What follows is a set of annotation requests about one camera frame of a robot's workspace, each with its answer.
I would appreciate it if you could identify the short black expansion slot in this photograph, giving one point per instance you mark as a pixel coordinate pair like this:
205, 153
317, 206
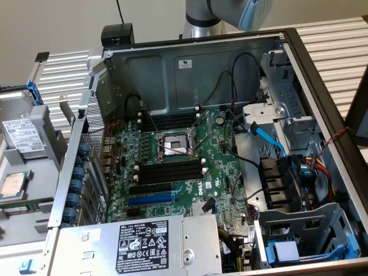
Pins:
133, 212

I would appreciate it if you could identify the grey power supply unit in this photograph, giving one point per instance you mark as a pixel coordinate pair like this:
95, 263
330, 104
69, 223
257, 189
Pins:
97, 253

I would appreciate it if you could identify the black plastic fan duct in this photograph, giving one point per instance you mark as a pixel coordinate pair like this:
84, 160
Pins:
273, 184

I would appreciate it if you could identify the silver hard disk white label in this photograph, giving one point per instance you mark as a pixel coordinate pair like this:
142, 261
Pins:
23, 135

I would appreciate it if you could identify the black RAM slot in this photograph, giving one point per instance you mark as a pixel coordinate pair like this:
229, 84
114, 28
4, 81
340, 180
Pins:
169, 178
169, 164
169, 126
169, 174
169, 122
169, 114
169, 169
169, 118

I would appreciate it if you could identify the grey metal disk bay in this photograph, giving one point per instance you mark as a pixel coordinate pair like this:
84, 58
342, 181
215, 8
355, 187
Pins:
290, 221

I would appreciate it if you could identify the silver CPU socket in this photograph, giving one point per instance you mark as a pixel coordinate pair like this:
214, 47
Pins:
175, 145

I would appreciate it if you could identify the long blue expansion slot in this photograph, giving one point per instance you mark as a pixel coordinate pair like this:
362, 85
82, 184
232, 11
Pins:
149, 199

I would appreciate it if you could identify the black box device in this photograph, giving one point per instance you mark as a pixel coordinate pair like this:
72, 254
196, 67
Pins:
118, 34

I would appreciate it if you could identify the blue expansion card retainer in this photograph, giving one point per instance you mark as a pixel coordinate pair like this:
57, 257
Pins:
77, 185

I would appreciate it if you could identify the small black clip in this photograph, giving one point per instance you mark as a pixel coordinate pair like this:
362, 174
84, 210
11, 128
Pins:
42, 56

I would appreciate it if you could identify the steel socket cover frame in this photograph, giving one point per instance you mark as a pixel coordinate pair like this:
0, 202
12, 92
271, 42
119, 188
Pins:
200, 119

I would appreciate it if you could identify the silver CPU chip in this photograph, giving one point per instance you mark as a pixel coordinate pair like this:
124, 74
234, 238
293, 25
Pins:
14, 184

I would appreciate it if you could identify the blue plastic disk carrier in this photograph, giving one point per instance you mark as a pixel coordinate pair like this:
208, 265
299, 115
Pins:
342, 250

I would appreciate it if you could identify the long black expansion slot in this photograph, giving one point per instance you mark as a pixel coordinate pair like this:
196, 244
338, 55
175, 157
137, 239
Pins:
149, 189

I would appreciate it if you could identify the open metal PC case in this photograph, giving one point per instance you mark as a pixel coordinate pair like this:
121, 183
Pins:
149, 83

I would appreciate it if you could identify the grey parts rack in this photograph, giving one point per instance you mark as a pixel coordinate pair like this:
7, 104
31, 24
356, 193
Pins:
43, 175

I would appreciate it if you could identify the metal card bracket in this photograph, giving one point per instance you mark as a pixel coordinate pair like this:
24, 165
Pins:
66, 110

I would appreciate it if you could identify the silver rear port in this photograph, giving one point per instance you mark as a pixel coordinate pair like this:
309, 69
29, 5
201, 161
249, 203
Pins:
107, 169
108, 161
109, 151
111, 140

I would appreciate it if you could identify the blue disk carrier rail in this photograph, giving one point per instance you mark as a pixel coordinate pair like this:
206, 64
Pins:
34, 92

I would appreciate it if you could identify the green RAM stick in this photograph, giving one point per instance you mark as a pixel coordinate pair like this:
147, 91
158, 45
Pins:
17, 208

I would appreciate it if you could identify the blue plastic latch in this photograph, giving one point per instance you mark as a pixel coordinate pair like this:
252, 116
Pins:
28, 266

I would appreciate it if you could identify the thin steel locking lever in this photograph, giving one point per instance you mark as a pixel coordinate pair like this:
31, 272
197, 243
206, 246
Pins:
175, 149
151, 118

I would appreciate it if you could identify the silver finned heatsink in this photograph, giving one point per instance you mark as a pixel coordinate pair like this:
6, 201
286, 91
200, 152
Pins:
197, 209

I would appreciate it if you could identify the coin cell battery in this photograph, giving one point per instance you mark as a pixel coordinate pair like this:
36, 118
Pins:
220, 120

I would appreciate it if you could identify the silver disk bay bracket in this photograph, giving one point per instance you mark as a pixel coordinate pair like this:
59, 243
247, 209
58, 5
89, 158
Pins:
258, 113

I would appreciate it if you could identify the green Dell motherboard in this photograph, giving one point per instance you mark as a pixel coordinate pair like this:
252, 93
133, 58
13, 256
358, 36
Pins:
214, 169

